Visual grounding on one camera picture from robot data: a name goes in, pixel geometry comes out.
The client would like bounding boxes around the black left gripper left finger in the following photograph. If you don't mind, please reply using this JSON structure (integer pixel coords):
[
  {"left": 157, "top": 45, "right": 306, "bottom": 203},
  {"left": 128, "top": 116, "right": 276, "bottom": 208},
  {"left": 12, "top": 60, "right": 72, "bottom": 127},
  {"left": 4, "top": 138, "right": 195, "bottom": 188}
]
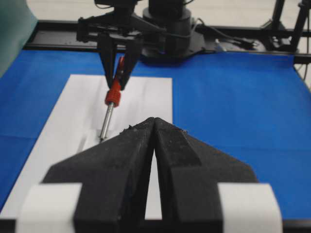
[{"left": 43, "top": 117, "right": 155, "bottom": 233}]

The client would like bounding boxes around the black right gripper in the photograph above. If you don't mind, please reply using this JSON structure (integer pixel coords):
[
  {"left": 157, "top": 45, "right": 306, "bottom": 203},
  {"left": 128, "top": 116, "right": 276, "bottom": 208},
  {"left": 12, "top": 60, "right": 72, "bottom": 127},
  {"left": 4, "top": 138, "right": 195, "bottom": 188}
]
[{"left": 76, "top": 0, "right": 167, "bottom": 90}]

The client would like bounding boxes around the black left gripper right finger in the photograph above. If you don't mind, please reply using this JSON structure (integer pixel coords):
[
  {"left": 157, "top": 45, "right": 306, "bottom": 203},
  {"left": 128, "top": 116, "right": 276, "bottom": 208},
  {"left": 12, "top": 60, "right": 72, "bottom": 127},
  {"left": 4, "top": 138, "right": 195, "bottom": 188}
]
[{"left": 154, "top": 118, "right": 258, "bottom": 233}]

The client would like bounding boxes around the red handled soldering iron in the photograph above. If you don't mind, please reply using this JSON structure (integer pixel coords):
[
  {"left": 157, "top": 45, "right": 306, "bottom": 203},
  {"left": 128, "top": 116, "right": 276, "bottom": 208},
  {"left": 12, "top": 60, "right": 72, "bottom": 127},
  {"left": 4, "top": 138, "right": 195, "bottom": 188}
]
[{"left": 99, "top": 56, "right": 124, "bottom": 142}]

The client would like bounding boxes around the black soldering iron cable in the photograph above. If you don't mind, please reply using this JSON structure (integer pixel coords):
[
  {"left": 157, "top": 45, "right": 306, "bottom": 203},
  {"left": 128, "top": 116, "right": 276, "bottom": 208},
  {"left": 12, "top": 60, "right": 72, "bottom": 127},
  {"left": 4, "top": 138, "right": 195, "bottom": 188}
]
[{"left": 191, "top": 17, "right": 258, "bottom": 49}]

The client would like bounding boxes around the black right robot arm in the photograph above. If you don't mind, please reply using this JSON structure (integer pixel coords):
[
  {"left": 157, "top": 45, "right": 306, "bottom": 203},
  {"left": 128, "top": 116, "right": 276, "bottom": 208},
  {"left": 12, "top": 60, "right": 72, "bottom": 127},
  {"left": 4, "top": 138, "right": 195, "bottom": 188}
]
[{"left": 76, "top": 0, "right": 205, "bottom": 90}]

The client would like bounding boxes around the large white foam board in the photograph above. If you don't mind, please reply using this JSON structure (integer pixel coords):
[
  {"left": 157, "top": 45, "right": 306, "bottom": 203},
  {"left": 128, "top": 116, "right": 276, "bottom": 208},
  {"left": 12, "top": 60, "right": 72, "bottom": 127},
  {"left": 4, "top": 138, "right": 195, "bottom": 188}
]
[{"left": 0, "top": 74, "right": 173, "bottom": 219}]

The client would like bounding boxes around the green backdrop curtain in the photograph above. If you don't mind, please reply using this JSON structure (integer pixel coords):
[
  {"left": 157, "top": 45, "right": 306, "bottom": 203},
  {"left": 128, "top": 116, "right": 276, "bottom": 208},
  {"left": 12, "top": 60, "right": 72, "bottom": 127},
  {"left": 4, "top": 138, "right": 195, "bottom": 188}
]
[{"left": 0, "top": 0, "right": 37, "bottom": 76}]

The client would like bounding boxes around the black aluminium frame rail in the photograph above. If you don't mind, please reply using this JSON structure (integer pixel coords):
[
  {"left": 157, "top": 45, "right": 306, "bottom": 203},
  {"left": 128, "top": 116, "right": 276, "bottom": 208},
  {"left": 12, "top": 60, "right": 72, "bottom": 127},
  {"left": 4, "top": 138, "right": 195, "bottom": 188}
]
[{"left": 23, "top": 20, "right": 311, "bottom": 64}]

